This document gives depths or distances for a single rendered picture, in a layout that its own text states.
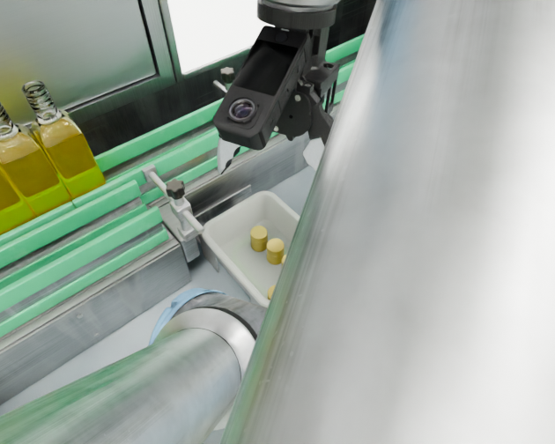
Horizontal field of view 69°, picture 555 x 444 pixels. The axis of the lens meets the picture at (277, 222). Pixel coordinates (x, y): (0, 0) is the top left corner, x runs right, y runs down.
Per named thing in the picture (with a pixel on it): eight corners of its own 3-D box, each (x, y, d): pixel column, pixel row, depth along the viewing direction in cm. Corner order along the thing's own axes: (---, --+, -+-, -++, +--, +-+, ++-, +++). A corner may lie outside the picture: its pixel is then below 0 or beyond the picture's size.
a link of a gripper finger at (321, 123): (354, 160, 41) (315, 82, 38) (350, 168, 40) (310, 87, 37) (315, 173, 44) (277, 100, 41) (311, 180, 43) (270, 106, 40)
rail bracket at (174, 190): (165, 195, 76) (148, 143, 66) (215, 252, 68) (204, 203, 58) (151, 202, 75) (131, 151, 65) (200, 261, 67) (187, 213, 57)
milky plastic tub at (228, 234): (267, 212, 90) (267, 186, 83) (338, 280, 79) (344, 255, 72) (202, 254, 83) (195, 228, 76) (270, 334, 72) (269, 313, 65)
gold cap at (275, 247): (287, 259, 80) (288, 246, 77) (273, 268, 79) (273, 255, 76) (277, 247, 82) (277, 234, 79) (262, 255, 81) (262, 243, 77)
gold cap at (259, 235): (271, 245, 82) (271, 233, 79) (258, 255, 81) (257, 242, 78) (261, 234, 84) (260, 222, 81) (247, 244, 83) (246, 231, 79)
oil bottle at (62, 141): (108, 196, 76) (60, 99, 59) (122, 214, 73) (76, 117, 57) (79, 211, 74) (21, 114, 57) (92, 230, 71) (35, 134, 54)
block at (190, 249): (177, 223, 80) (170, 200, 75) (203, 254, 76) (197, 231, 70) (161, 233, 79) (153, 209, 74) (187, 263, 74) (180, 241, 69)
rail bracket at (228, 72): (225, 109, 93) (219, 55, 83) (243, 124, 90) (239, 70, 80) (211, 116, 92) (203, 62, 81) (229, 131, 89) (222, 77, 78)
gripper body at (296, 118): (334, 116, 46) (354, -2, 38) (307, 151, 40) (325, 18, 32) (273, 101, 48) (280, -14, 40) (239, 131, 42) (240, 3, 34)
